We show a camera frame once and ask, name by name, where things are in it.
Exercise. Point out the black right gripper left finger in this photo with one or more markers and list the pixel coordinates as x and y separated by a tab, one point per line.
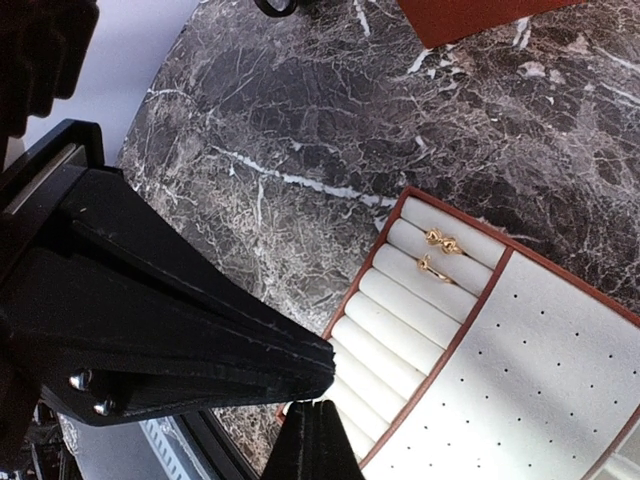
291	457

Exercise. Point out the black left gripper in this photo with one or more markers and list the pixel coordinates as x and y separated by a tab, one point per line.
122	319

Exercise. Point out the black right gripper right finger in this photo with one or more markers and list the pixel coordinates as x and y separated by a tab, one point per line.
333	457

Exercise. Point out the red jewelry tray insert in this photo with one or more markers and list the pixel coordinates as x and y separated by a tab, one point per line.
462	354

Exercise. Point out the red jewelry box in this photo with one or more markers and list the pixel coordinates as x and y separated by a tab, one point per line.
438	22

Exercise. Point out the dark green ceramic mug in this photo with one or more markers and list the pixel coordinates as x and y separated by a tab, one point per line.
277	9

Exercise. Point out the black front table rail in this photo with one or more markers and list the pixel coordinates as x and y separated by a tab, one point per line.
213	448

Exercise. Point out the white slotted cable duct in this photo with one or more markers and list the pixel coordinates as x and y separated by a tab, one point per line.
167	451

